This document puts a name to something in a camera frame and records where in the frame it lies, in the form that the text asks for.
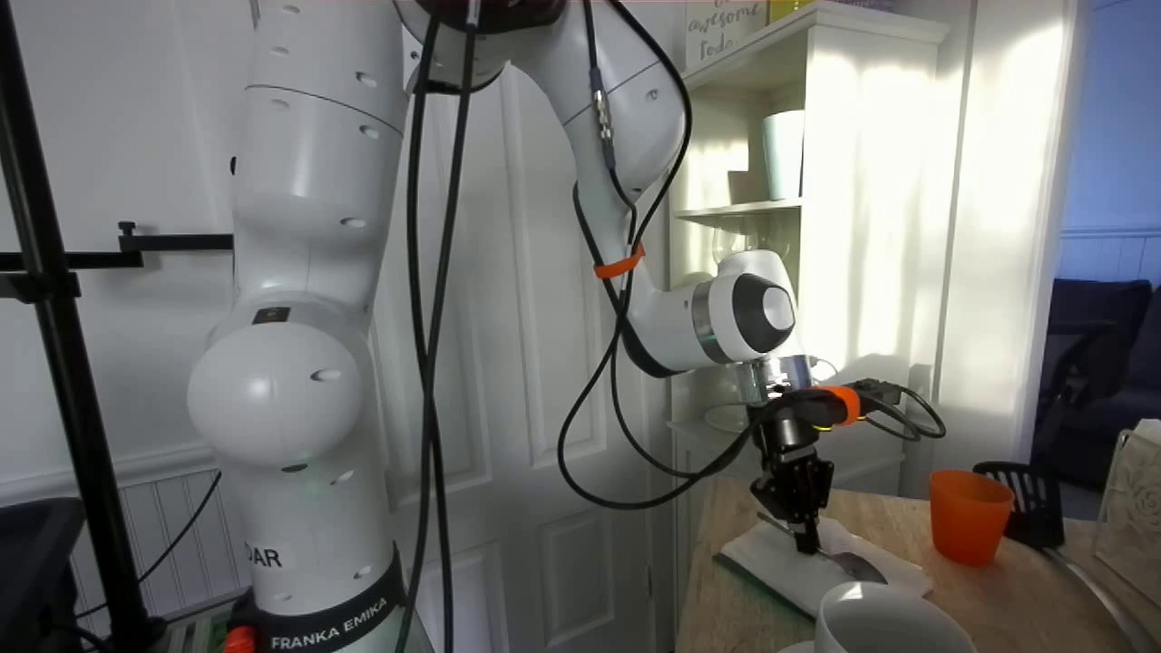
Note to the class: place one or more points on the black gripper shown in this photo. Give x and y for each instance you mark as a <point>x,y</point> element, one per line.
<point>794,456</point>

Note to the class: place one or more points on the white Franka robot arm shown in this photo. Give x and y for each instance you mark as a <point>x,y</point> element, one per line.
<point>314,184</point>

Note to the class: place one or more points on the white bowl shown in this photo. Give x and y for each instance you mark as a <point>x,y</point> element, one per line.
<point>892,629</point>

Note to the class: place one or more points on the orange plastic cup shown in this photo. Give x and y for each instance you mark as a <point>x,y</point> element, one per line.
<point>967,522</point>

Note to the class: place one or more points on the black slotted spatula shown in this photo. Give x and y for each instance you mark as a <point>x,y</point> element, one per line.
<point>1036,501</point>

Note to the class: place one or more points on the white panelled door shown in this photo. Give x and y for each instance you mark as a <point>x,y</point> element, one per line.
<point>522,364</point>

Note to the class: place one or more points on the marbled grey board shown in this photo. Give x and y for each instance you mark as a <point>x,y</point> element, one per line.
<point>1136,510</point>

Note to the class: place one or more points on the dark blue sofa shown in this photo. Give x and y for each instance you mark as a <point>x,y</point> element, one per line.
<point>1108,375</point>

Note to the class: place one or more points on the white shelf cabinet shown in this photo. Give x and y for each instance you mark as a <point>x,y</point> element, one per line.
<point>874,184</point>

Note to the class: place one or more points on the pale canister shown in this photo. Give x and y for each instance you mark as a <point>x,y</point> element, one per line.
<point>785,149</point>

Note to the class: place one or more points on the white lettered sign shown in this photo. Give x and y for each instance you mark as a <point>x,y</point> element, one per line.
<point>729,37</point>

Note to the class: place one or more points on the yellow box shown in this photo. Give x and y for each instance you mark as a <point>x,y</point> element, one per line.
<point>789,9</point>

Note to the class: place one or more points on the red button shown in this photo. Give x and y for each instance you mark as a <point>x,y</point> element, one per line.
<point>240,639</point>

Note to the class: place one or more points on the black tripod stand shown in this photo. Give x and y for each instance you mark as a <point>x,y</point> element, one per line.
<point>66,424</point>

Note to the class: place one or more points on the black case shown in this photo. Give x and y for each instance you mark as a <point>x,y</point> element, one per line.
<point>38,583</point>

